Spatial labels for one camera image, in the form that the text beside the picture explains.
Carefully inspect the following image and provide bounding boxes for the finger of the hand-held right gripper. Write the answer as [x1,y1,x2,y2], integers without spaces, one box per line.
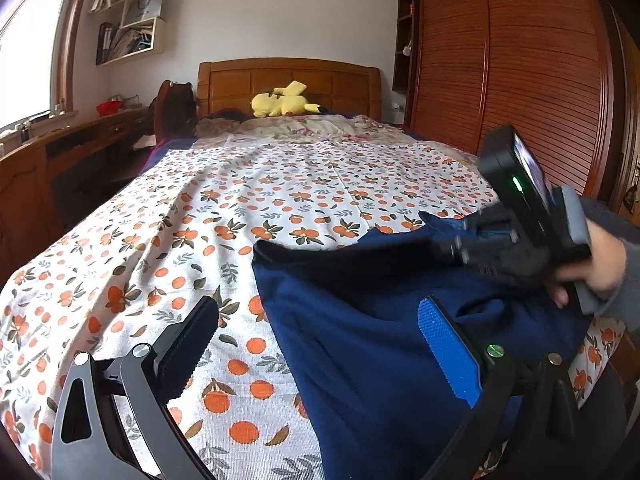
[434,234,477,267]
[460,212,501,236]

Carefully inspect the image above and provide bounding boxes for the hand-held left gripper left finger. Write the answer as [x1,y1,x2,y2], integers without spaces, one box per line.
[50,296,221,480]

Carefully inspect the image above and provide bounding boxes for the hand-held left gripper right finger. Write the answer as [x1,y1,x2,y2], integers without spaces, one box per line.
[417,296,588,480]

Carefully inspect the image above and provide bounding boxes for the navy blue suit jacket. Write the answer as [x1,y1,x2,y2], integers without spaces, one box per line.
[251,211,593,480]

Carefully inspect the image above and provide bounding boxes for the person's right forearm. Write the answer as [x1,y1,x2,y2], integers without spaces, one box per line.
[580,197,640,333]

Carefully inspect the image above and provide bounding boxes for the person's right hand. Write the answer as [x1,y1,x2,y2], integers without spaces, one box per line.
[545,220,628,307]

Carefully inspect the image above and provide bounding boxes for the orange print bed sheet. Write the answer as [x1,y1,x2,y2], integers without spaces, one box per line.
[0,137,628,480]

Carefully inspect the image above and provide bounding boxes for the wooden slatted wardrobe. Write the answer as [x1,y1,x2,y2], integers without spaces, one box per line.
[407,0,640,216]

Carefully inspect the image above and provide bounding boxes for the person's dark pants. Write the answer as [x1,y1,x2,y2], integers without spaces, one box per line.
[575,367,640,480]

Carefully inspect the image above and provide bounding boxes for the floral quilt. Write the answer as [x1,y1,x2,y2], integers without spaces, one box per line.
[194,114,426,148]

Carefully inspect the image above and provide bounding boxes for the open wooden shelf unit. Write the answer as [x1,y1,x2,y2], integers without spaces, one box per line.
[392,0,416,95]

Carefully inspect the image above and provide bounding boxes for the wooden desk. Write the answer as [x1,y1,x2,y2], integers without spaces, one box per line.
[0,107,151,281]

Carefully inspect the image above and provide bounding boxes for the wooden headboard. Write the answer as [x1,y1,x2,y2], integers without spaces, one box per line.
[196,58,383,122]

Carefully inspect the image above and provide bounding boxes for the brown chair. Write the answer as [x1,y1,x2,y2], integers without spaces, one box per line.
[150,80,197,141]

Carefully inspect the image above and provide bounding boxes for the yellow plush toy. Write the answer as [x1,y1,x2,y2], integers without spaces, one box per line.
[250,80,322,119]

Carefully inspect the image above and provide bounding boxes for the dark binders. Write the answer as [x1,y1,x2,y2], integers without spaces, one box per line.
[96,22,113,64]

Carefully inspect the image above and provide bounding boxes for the window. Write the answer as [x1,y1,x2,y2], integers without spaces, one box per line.
[0,0,81,133]

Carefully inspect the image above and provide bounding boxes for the white paper bag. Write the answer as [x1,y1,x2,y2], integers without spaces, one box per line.
[121,0,163,26]

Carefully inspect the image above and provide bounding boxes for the white wall shelf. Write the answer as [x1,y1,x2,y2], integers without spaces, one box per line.
[90,0,173,66]

